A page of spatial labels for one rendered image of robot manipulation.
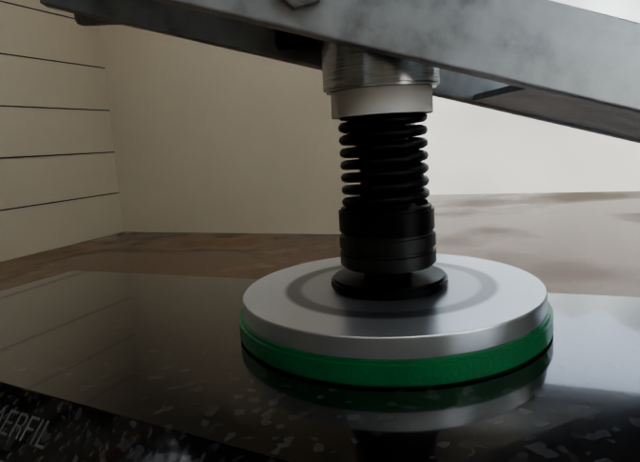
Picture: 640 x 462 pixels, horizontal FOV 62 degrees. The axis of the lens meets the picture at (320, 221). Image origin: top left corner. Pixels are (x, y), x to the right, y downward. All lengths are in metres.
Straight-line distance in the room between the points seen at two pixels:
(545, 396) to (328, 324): 0.12
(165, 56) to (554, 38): 6.23
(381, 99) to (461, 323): 0.14
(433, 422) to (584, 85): 0.21
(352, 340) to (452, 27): 0.19
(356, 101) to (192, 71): 5.93
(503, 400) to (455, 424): 0.03
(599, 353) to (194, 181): 6.03
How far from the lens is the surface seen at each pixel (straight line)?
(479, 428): 0.27
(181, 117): 6.34
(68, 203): 6.48
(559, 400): 0.30
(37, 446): 0.34
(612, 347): 0.37
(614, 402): 0.30
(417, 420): 0.27
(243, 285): 0.52
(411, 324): 0.31
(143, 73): 6.68
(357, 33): 0.32
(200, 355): 0.36
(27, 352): 0.43
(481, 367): 0.31
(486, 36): 0.34
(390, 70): 0.34
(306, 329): 0.31
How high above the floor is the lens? 0.96
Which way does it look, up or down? 9 degrees down
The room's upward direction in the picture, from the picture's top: 3 degrees counter-clockwise
